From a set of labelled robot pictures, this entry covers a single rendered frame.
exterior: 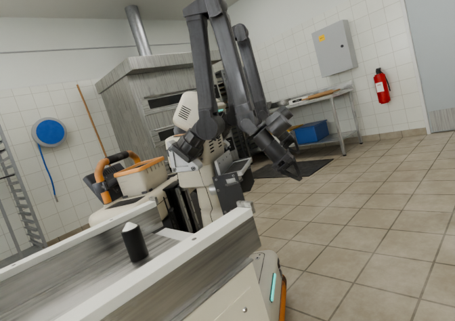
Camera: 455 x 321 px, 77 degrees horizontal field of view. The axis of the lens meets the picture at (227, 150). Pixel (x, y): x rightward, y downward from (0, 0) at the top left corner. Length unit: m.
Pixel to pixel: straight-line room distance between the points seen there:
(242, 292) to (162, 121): 3.69
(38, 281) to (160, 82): 3.72
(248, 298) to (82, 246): 0.33
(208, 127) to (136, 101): 3.03
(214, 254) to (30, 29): 4.71
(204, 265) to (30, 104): 4.33
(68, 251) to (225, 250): 0.31
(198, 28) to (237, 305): 0.79
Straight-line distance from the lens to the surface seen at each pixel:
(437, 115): 4.75
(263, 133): 0.92
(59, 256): 0.61
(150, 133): 3.89
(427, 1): 4.70
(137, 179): 1.27
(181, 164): 1.02
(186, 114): 1.13
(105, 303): 0.33
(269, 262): 1.55
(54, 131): 4.44
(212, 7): 0.95
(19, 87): 4.64
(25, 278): 0.61
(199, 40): 0.97
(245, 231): 0.42
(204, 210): 1.22
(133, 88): 3.95
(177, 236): 0.59
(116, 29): 5.37
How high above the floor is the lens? 1.04
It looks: 7 degrees down
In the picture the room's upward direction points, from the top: 16 degrees counter-clockwise
